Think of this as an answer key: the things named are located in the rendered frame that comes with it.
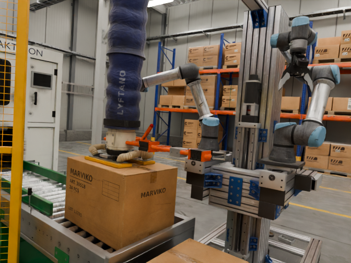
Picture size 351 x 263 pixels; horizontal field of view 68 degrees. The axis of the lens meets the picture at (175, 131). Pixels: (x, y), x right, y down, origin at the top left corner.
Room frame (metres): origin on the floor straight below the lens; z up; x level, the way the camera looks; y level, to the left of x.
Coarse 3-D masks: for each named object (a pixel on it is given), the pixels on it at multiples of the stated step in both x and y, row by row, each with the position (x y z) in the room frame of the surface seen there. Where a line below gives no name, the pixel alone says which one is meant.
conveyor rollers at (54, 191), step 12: (24, 180) 2.49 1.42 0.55; (36, 180) 2.51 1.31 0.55; (48, 180) 2.58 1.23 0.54; (36, 192) 2.15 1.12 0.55; (48, 192) 2.22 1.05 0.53; (60, 192) 2.21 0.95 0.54; (60, 204) 1.93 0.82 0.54; (48, 216) 1.68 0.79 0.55; (60, 216) 1.74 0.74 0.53; (72, 228) 1.53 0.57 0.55; (96, 240) 1.44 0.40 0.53
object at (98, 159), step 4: (88, 156) 1.63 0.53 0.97; (92, 156) 1.62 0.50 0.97; (96, 156) 1.62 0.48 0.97; (116, 156) 1.53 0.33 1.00; (92, 160) 1.58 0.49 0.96; (96, 160) 1.55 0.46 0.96; (100, 160) 1.53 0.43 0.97; (104, 160) 1.52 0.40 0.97; (108, 160) 1.51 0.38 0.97; (112, 160) 1.52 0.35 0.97; (108, 164) 1.48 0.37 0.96; (112, 164) 1.45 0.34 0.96; (116, 164) 1.43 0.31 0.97; (120, 164) 1.44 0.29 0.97; (124, 164) 1.45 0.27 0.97; (128, 164) 1.48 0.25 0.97
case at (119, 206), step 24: (72, 168) 1.63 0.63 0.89; (96, 168) 1.45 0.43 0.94; (120, 168) 1.44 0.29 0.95; (144, 168) 1.49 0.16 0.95; (168, 168) 1.54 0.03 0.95; (72, 192) 1.62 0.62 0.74; (96, 192) 1.44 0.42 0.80; (120, 192) 1.30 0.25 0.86; (144, 192) 1.38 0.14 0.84; (168, 192) 1.53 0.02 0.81; (72, 216) 1.61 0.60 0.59; (96, 216) 1.43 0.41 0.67; (120, 216) 1.29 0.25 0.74; (144, 216) 1.39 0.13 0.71; (168, 216) 1.54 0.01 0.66; (120, 240) 1.29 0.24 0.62
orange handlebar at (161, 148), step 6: (138, 138) 1.80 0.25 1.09; (126, 144) 1.57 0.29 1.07; (132, 144) 1.53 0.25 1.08; (138, 144) 1.49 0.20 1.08; (156, 150) 1.40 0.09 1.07; (162, 150) 1.38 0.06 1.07; (168, 150) 1.35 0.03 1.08; (186, 150) 1.33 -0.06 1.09; (204, 156) 1.21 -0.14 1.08; (210, 156) 1.22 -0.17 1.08
